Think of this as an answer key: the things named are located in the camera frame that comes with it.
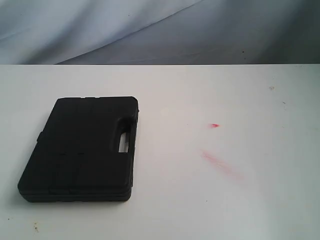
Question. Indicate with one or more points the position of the grey fabric backdrop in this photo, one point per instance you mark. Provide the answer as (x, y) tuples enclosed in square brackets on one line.
[(159, 32)]

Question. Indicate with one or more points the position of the black plastic tool case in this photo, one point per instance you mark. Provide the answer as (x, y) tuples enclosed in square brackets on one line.
[(85, 152)]

